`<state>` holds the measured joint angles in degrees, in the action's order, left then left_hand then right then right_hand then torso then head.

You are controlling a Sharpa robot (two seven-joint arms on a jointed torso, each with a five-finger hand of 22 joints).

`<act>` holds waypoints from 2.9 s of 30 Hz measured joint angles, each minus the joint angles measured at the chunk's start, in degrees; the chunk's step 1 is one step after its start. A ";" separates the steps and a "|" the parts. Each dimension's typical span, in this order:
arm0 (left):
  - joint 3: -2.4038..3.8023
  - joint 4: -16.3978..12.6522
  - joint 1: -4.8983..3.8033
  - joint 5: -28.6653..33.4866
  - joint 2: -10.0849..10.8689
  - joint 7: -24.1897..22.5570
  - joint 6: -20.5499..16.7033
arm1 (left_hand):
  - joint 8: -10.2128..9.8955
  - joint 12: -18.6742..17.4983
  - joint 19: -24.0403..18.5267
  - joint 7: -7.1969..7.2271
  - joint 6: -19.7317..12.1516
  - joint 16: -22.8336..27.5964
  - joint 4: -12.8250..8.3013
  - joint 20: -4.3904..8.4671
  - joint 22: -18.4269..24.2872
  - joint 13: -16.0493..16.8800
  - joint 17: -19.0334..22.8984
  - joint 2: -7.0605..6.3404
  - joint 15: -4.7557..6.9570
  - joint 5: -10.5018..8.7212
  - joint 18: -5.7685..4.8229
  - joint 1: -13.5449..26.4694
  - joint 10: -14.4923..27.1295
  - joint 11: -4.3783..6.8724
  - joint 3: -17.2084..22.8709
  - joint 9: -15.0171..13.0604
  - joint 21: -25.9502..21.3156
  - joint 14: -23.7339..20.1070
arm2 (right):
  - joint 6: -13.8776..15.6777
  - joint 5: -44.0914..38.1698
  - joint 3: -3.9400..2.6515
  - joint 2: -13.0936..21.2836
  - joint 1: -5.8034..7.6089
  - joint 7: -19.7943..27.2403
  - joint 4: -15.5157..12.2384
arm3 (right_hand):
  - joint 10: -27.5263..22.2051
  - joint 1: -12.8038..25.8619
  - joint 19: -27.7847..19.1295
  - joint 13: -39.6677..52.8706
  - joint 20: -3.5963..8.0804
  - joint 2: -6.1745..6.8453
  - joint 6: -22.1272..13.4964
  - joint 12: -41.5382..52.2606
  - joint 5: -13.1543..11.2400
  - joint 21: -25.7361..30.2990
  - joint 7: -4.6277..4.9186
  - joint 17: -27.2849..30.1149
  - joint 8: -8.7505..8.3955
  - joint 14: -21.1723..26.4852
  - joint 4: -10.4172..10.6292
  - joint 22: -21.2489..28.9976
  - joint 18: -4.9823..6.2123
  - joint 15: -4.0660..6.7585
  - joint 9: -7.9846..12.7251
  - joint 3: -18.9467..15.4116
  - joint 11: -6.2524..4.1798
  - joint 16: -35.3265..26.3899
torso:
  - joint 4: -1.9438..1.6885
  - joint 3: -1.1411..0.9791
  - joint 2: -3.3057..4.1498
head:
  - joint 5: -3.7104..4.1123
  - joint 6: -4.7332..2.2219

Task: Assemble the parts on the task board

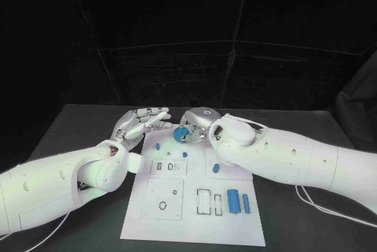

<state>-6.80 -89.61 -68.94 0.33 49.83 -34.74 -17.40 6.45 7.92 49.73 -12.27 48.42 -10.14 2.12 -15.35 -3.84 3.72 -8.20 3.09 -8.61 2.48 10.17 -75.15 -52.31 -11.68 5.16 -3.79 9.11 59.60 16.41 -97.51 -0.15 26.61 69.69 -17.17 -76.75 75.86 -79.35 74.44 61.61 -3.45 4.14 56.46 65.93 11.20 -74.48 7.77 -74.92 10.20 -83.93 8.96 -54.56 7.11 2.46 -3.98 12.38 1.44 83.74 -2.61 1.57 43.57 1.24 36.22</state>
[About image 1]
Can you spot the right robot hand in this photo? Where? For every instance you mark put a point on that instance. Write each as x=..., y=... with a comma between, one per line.
x=199, y=116

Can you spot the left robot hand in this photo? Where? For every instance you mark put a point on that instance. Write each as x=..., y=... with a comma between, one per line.
x=129, y=123

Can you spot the blue gear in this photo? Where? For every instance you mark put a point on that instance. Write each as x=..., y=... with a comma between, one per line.
x=180, y=134

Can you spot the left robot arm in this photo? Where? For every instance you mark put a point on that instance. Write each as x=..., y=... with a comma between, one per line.
x=44, y=184

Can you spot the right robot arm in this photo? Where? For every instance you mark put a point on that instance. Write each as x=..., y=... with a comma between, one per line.
x=296, y=164

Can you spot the white task board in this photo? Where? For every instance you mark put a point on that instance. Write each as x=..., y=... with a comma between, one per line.
x=192, y=225

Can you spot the thick blue cylinder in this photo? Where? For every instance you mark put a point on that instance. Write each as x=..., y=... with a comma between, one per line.
x=233, y=201

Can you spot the thin blue cylinder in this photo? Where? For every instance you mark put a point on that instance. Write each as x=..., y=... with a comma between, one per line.
x=246, y=203

